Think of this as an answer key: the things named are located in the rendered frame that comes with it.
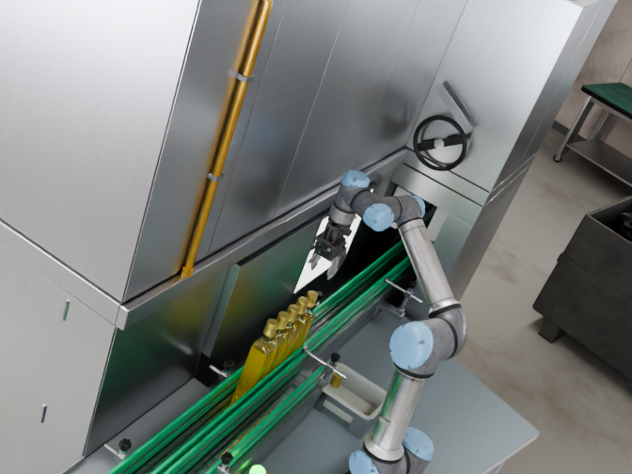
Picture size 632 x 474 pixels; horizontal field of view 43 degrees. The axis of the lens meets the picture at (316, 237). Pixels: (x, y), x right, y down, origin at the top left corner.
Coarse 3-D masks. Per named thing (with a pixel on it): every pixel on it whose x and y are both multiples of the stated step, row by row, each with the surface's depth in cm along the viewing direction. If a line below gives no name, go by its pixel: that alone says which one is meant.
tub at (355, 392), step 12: (348, 372) 281; (348, 384) 282; (360, 384) 279; (372, 384) 278; (336, 396) 266; (348, 396) 279; (360, 396) 281; (372, 396) 278; (384, 396) 276; (360, 408) 276; (372, 408) 278
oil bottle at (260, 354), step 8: (256, 344) 237; (264, 344) 236; (272, 344) 238; (256, 352) 238; (264, 352) 236; (272, 352) 239; (248, 360) 240; (256, 360) 239; (264, 360) 238; (248, 368) 241; (256, 368) 240; (264, 368) 241; (248, 376) 242; (256, 376) 241; (240, 384) 245; (248, 384) 243; (240, 392) 246
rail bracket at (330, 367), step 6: (306, 348) 261; (312, 354) 261; (336, 354) 257; (318, 360) 260; (336, 360) 256; (330, 366) 258; (336, 366) 259; (330, 372) 258; (336, 372) 258; (324, 378) 261; (324, 384) 261
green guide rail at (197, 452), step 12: (300, 360) 258; (288, 372) 253; (276, 384) 250; (252, 396) 235; (264, 396) 245; (240, 408) 229; (252, 408) 239; (228, 420) 224; (240, 420) 234; (216, 432) 220; (228, 432) 229; (204, 444) 216; (216, 444) 226; (192, 456) 212; (168, 468) 204; (180, 468) 210
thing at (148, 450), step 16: (384, 256) 328; (368, 272) 318; (352, 288) 311; (320, 304) 285; (336, 304) 301; (240, 368) 244; (224, 384) 236; (208, 400) 231; (192, 416) 227; (160, 432) 213; (176, 432) 222; (144, 448) 207; (160, 448) 217; (128, 464) 203
